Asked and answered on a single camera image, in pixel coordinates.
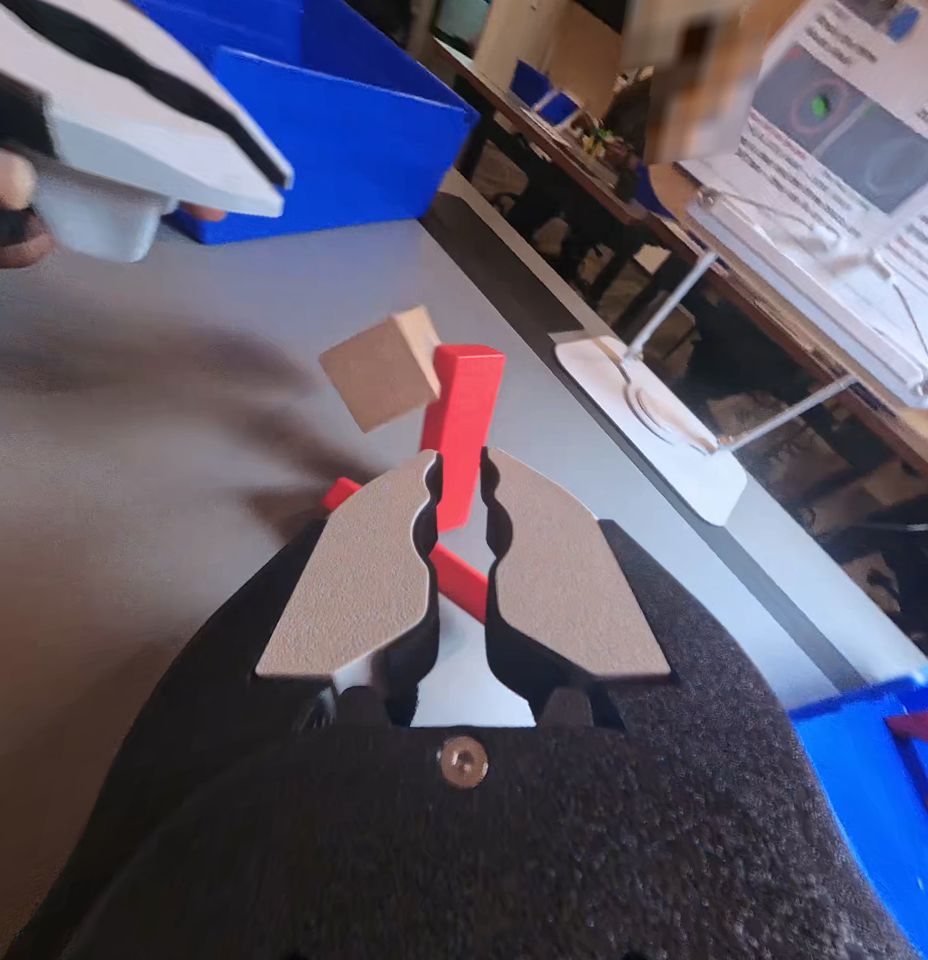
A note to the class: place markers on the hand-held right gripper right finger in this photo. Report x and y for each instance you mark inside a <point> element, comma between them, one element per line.
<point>569,592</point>

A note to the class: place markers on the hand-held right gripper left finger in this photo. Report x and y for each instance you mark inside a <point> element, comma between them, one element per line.
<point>351,585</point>

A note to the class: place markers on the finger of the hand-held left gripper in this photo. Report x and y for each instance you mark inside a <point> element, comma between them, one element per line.
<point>208,90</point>
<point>118,127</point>

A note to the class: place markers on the red wooden plank block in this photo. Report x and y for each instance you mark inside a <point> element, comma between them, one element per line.
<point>464,405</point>
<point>460,581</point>

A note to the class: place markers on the blue plastic bin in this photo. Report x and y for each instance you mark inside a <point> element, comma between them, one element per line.
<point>344,150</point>
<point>846,810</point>
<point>527,82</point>

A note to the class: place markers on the natural wood arch block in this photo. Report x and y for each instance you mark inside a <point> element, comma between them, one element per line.
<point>381,375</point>

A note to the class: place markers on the person's left hand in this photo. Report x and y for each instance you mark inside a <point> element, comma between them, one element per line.
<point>6,180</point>

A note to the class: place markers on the white document stand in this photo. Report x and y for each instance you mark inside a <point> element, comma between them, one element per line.
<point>659,450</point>

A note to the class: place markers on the wooden desk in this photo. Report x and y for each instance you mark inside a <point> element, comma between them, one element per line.
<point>663,191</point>

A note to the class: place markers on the printed instruction sheet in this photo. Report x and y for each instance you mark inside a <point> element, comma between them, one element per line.
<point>846,150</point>

